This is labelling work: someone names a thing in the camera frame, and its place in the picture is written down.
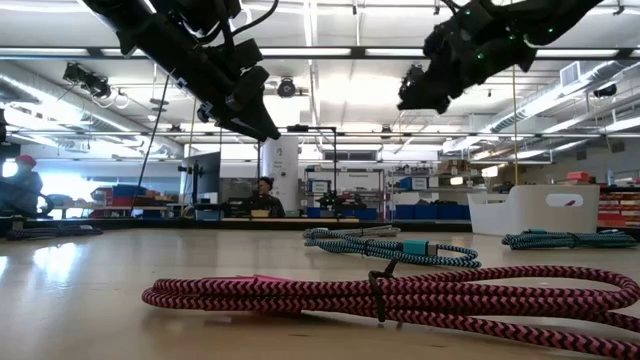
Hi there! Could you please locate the blue and black braided cable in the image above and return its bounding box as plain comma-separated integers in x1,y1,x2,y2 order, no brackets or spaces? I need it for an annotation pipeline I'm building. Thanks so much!
301,227,483,270

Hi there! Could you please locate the black ceiling-mounted device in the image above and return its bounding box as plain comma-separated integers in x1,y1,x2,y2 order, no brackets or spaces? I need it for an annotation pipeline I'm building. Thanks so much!
61,61,112,99

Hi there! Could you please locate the grey braided USB-C cable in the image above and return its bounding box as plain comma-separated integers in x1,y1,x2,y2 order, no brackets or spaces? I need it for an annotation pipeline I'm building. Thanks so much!
343,224,402,238

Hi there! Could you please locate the pink and black braided cable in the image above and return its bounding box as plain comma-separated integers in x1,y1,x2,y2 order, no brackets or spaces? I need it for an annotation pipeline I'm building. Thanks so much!
140,264,640,360

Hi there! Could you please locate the metal shelving rack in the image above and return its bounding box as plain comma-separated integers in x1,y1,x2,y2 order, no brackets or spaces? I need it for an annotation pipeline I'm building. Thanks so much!
301,166,387,222

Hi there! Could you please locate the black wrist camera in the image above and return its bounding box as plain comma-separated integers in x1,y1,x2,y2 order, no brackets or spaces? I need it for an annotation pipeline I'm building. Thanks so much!
225,37,272,109
401,63,427,92

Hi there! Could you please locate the white round column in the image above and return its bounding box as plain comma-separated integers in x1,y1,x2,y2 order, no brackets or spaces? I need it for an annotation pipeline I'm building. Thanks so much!
260,135,301,214

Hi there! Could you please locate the person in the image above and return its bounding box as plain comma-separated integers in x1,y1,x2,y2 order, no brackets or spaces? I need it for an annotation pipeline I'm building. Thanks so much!
251,175,287,219
0,154,52,219

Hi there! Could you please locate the shelf of red boxes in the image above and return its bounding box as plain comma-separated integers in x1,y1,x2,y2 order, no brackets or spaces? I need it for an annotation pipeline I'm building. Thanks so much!
597,186,640,229

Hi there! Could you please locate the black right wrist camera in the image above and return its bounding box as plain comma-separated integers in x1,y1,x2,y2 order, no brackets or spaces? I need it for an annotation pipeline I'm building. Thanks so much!
401,63,427,92

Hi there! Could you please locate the white plastic bin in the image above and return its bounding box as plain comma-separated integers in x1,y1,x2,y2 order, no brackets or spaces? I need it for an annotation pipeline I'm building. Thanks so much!
466,184,602,238

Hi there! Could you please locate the black aluminium table frame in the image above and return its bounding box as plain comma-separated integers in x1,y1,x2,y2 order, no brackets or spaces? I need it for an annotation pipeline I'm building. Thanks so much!
0,215,474,234

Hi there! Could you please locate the background black monitor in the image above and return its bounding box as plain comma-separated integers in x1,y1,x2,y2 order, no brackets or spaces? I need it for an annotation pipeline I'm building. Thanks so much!
179,151,223,212

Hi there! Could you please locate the teal cable tie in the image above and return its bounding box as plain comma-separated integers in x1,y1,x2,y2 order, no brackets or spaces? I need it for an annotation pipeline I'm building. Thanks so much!
500,228,640,252

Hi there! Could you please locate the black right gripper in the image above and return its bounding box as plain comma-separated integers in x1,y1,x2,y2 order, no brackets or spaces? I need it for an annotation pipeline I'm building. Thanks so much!
397,9,540,116

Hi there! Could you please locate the overhead light bar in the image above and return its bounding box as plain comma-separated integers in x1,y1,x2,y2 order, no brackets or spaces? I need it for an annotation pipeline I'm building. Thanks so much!
0,45,640,62

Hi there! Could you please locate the black overhead camera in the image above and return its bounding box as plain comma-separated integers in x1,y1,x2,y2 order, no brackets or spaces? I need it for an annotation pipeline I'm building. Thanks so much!
276,76,298,99

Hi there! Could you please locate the thin black hanging cable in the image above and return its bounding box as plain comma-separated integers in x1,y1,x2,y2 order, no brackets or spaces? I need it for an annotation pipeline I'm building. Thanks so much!
129,73,172,217

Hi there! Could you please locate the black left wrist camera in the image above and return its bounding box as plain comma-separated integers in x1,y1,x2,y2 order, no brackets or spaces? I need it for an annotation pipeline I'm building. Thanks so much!
225,37,272,109

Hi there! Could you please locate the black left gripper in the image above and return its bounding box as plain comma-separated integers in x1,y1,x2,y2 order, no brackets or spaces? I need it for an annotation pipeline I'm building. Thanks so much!
163,47,282,142

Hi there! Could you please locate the stack of red blue bins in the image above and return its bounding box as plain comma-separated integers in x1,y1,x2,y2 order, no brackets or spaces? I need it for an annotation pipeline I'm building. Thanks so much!
89,183,177,219

